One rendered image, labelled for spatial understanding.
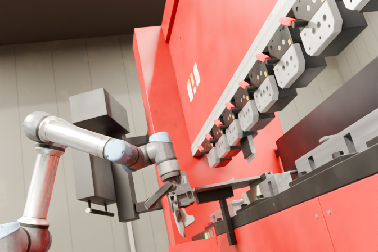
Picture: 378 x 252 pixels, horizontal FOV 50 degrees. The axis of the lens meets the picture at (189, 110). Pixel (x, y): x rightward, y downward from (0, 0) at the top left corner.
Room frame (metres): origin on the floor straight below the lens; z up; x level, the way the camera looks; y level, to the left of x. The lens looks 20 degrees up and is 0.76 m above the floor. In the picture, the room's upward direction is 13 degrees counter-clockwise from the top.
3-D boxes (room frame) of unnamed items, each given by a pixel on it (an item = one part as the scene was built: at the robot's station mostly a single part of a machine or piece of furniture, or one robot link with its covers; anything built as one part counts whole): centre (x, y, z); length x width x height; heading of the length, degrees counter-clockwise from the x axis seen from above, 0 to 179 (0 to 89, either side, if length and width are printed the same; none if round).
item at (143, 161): (1.42, 0.22, 1.13); 0.11 x 0.11 x 0.08; 76
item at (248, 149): (1.68, -0.21, 1.13); 0.10 x 0.02 x 0.10; 14
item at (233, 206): (2.21, -0.07, 0.92); 0.50 x 0.06 x 0.10; 14
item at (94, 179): (2.74, 0.72, 1.42); 0.45 x 0.12 x 0.36; 174
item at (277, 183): (1.62, -0.22, 0.92); 0.39 x 0.06 x 0.10; 14
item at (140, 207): (2.87, 0.38, 1.17); 0.40 x 0.24 x 0.07; 14
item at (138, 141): (2.87, 0.38, 1.66); 0.40 x 0.24 x 0.07; 14
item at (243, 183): (1.64, -0.06, 1.00); 0.26 x 0.18 x 0.01; 104
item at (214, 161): (2.09, -0.10, 1.26); 0.15 x 0.09 x 0.17; 14
